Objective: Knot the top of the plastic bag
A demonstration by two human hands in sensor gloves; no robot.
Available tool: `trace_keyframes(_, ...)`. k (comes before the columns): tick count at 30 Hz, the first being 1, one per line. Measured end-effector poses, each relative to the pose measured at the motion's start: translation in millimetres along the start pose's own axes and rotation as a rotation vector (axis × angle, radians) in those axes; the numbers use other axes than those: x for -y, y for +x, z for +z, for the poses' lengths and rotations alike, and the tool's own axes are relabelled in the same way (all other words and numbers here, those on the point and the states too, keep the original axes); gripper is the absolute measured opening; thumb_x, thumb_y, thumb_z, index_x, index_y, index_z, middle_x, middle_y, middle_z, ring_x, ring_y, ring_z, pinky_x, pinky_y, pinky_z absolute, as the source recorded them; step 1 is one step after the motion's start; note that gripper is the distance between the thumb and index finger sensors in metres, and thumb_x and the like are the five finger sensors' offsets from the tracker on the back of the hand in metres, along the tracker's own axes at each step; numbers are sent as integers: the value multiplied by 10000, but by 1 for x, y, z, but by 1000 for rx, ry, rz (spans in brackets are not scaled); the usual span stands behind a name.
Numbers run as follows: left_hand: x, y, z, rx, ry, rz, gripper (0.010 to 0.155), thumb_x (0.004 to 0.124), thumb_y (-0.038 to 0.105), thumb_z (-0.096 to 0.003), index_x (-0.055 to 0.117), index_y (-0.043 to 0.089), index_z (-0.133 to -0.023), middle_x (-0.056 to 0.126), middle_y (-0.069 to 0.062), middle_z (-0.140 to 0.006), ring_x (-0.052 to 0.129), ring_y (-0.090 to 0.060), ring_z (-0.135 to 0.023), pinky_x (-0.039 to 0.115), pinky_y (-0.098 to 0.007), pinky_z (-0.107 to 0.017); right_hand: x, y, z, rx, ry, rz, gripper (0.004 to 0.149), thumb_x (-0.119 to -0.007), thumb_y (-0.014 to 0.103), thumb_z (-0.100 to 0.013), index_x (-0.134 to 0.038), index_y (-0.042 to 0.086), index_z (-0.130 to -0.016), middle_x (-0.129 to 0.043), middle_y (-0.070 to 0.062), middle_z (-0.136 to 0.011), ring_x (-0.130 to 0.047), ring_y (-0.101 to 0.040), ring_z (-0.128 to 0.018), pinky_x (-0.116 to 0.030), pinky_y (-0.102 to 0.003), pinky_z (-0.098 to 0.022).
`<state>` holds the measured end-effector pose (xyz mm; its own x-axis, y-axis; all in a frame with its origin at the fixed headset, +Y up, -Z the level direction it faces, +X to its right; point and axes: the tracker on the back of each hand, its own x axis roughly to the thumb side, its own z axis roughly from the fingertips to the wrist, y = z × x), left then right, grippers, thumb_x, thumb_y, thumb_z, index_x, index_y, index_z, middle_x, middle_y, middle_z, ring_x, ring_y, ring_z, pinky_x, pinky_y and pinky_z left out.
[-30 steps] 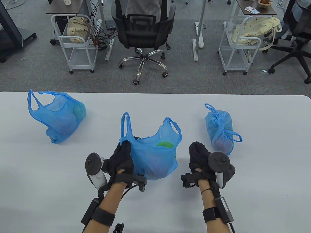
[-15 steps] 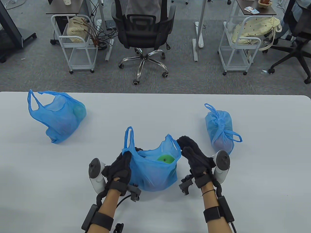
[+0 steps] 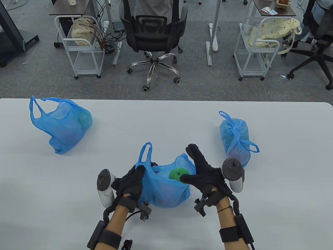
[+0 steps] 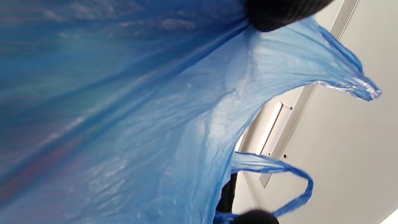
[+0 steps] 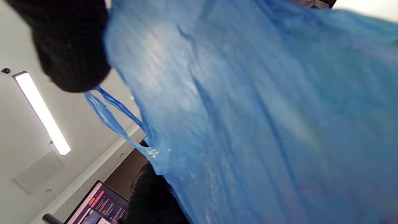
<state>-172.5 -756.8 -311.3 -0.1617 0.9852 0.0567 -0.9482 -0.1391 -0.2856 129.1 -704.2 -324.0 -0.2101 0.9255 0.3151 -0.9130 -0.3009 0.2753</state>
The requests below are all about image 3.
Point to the grey white controller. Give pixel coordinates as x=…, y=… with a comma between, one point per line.
x=104, y=185
x=232, y=170

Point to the white rolling cart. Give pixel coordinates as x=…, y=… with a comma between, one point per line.
x=80, y=57
x=256, y=61

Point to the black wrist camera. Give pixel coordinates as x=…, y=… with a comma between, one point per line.
x=144, y=209
x=204, y=204

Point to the person's right hand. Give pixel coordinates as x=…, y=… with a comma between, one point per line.
x=209, y=179

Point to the cream knit bag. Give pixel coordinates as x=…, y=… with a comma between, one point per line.
x=82, y=32

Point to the brown top desk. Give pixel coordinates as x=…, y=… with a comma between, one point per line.
x=78, y=10
x=273, y=7

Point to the person's left thumb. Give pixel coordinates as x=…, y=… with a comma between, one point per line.
x=140, y=175

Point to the tied blue plastic bag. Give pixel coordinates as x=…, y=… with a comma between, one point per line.
x=234, y=140

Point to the white desk leg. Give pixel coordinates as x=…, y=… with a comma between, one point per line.
x=214, y=31
x=114, y=39

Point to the person's right forearm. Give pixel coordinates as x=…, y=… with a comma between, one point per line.
x=229, y=220

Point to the green round object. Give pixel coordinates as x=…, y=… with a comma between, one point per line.
x=177, y=174

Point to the woven basket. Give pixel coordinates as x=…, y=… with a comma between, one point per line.
x=283, y=2

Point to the person's right thumb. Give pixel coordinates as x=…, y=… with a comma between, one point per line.
x=189, y=179

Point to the person's left forearm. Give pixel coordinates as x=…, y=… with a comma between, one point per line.
x=118, y=218

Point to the small black clip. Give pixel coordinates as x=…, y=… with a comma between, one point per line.
x=127, y=244

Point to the person's left hand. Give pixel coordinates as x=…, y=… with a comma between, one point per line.
x=128, y=186

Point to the cream printed fabric bag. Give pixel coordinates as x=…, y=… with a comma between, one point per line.
x=270, y=31

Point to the black rolling stand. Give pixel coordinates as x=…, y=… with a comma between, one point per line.
x=13, y=31

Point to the black mesh office chair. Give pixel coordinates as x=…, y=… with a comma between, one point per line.
x=153, y=33

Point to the printed cards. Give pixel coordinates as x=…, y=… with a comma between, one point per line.
x=269, y=10

